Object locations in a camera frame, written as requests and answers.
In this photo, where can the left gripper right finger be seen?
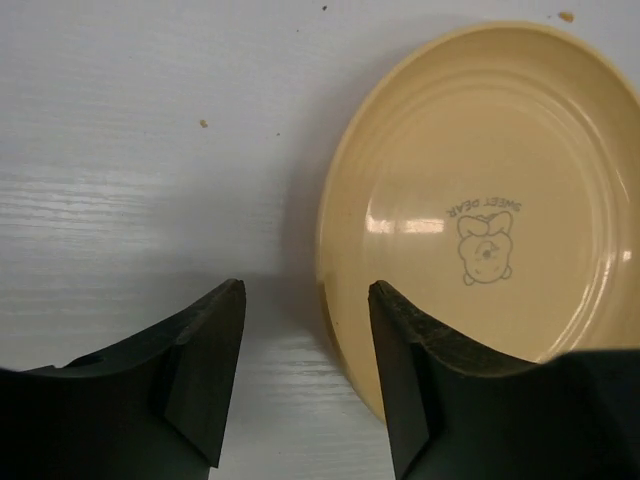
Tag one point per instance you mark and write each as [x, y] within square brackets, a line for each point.
[457, 409]

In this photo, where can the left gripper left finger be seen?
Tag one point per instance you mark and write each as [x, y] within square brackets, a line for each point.
[152, 406]

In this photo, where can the orange-yellow plastic plate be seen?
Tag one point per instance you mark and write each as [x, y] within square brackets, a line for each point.
[492, 177]

